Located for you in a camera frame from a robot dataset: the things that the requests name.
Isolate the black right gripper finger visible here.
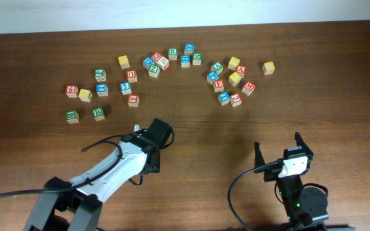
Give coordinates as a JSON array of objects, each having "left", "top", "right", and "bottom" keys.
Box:
[
  {"left": 254, "top": 142, "right": 265, "bottom": 168},
  {"left": 295, "top": 132, "right": 313, "bottom": 157}
]

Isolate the green R block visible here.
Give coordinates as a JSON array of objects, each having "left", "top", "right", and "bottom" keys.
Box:
[{"left": 168, "top": 47, "right": 178, "bottom": 60}]

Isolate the red 6 I block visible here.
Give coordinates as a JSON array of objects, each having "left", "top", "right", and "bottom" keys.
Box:
[{"left": 66, "top": 85, "right": 79, "bottom": 98}]

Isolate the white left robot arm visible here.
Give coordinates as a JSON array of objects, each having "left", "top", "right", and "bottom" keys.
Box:
[{"left": 24, "top": 128, "right": 173, "bottom": 231}]

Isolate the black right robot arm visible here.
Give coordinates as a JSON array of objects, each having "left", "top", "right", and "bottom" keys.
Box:
[{"left": 254, "top": 132, "right": 356, "bottom": 231}]

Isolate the red K block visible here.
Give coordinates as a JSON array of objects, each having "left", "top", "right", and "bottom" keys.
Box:
[{"left": 127, "top": 94, "right": 140, "bottom": 107}]

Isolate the green B block right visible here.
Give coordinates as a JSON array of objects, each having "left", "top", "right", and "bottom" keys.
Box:
[{"left": 92, "top": 107, "right": 105, "bottom": 121}]

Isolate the green b block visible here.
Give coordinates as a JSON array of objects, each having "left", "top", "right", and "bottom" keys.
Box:
[
  {"left": 92, "top": 107, "right": 105, "bottom": 121},
  {"left": 66, "top": 110, "right": 79, "bottom": 124}
]

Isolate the blue 5 block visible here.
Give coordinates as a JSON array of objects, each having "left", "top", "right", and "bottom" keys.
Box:
[{"left": 119, "top": 82, "right": 132, "bottom": 95}]

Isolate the red 3 block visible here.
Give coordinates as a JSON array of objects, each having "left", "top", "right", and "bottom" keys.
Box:
[{"left": 230, "top": 93, "right": 243, "bottom": 107}]

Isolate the red U block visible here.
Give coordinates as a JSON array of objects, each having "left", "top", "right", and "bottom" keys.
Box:
[{"left": 126, "top": 70, "right": 137, "bottom": 83}]

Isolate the green Z block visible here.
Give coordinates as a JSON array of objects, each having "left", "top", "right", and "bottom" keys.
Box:
[{"left": 148, "top": 65, "right": 160, "bottom": 78}]

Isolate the blue I block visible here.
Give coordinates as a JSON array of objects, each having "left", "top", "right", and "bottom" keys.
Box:
[{"left": 96, "top": 83, "right": 109, "bottom": 97}]

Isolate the blue T umbrella block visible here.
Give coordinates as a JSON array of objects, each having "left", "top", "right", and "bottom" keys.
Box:
[{"left": 218, "top": 92, "right": 231, "bottom": 106}]

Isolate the red M block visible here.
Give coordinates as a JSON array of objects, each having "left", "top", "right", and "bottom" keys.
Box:
[{"left": 242, "top": 81, "right": 256, "bottom": 96}]

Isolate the blue D block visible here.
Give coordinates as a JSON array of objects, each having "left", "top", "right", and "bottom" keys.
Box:
[{"left": 143, "top": 56, "right": 154, "bottom": 70}]

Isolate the green B block left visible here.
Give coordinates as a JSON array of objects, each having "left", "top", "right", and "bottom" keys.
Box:
[{"left": 66, "top": 110, "right": 79, "bottom": 124}]

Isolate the yellow block far right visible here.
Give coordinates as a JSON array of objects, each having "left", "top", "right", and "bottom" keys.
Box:
[{"left": 262, "top": 62, "right": 275, "bottom": 75}]

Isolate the green J block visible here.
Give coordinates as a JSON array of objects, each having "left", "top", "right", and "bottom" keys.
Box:
[{"left": 94, "top": 69, "right": 107, "bottom": 82}]

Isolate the yellow block upper left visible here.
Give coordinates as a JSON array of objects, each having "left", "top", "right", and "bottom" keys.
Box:
[{"left": 118, "top": 55, "right": 130, "bottom": 69}]

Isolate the yellow block centre right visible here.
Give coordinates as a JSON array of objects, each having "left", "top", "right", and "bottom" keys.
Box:
[{"left": 229, "top": 72, "right": 242, "bottom": 87}]

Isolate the red E block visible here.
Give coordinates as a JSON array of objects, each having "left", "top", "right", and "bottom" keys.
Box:
[{"left": 213, "top": 80, "right": 225, "bottom": 92}]

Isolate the blue H block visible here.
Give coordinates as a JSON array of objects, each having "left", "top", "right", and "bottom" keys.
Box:
[{"left": 181, "top": 55, "right": 191, "bottom": 68}]

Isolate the blue P block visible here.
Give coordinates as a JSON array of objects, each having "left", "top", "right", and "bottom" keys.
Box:
[{"left": 207, "top": 71, "right": 219, "bottom": 85}]

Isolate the red A block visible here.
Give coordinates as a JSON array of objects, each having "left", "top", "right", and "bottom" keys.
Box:
[{"left": 235, "top": 65, "right": 247, "bottom": 78}]

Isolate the green V block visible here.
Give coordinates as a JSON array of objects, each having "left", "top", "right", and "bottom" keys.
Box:
[{"left": 211, "top": 62, "right": 224, "bottom": 74}]

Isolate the blue X block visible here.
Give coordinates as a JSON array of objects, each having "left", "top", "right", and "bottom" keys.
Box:
[{"left": 184, "top": 43, "right": 195, "bottom": 56}]

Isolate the yellow block near A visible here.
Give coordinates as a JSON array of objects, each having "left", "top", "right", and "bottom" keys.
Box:
[{"left": 227, "top": 56, "right": 240, "bottom": 71}]

